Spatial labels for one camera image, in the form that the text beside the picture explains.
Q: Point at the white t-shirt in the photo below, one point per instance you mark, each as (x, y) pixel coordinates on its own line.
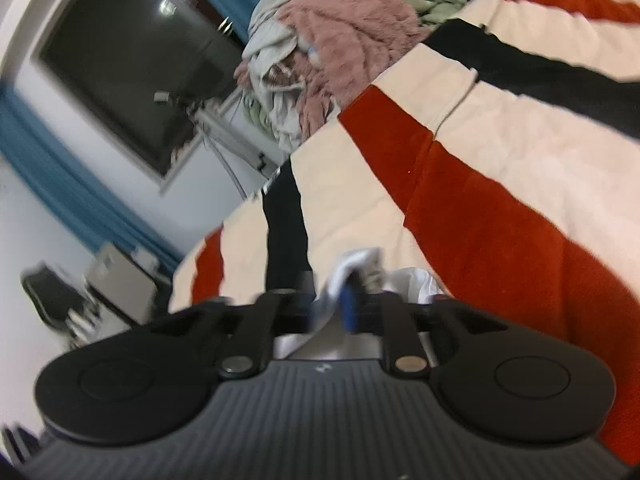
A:
(415, 282)

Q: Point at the green patterned blanket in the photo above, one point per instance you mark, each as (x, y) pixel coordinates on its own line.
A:
(257, 112)

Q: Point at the black and white chair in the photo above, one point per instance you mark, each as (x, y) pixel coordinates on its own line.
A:
(120, 275)

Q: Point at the red black cream striped blanket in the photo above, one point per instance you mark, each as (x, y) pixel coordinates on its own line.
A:
(500, 160)

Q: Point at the pink fluffy blanket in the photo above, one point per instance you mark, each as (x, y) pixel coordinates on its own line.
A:
(350, 20)

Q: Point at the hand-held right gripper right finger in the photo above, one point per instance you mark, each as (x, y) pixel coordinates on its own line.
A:
(351, 305)

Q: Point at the blue curtain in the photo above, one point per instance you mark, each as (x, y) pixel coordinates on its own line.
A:
(60, 170)

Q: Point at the wavy framed mirror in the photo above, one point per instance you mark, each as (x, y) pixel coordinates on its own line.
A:
(50, 295)

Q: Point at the grey white garment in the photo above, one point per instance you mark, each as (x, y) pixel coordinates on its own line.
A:
(270, 45)

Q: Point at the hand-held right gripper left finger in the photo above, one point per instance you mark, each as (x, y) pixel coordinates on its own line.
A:
(300, 305)

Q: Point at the dark framed window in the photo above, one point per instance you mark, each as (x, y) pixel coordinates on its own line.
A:
(125, 70)

